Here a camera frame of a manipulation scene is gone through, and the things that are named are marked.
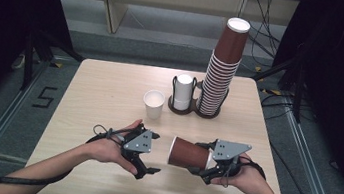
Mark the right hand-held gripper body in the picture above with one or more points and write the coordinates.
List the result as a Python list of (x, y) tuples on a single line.
[(228, 150)]

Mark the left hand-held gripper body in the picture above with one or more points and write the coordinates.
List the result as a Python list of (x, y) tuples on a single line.
[(140, 141)]

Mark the brown paper cup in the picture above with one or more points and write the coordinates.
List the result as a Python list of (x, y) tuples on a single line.
[(189, 153)]

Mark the white paper cup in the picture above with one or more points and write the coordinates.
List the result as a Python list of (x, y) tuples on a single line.
[(154, 104)]

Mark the dark wooden cup holder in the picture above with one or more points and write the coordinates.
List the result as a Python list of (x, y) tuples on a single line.
[(193, 109)]

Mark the stack of white paper cups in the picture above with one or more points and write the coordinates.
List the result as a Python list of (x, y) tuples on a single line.
[(183, 91)]

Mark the stack of brown paper cups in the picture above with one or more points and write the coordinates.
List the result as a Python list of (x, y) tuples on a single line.
[(230, 44)]

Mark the person's left hand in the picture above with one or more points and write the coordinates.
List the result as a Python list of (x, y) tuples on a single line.
[(105, 150)]

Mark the person's right hand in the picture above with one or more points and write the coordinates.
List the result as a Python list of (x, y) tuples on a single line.
[(249, 183)]

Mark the yellow tape mark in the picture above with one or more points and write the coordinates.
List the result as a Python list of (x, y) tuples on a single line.
[(56, 65), (258, 69)]

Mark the black tripod stand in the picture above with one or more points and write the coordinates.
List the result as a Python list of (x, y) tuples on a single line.
[(298, 93), (29, 58)]

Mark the beige partition panel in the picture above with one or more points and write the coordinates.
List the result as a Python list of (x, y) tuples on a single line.
[(114, 8)]

